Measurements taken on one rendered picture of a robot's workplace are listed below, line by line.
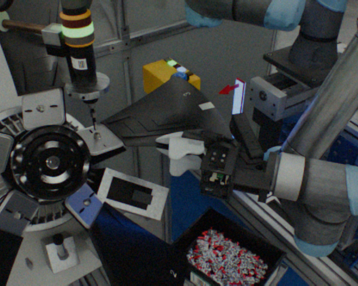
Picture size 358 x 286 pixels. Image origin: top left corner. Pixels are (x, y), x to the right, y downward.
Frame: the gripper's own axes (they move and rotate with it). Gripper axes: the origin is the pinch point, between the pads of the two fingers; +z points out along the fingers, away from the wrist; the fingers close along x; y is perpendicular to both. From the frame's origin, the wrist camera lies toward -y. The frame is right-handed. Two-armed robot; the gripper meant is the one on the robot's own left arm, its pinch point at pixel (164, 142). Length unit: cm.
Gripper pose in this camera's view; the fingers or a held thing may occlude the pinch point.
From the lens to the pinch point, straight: 70.2
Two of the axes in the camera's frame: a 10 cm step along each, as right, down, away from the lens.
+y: -3.0, 6.8, -6.7
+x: 0.3, 7.1, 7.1
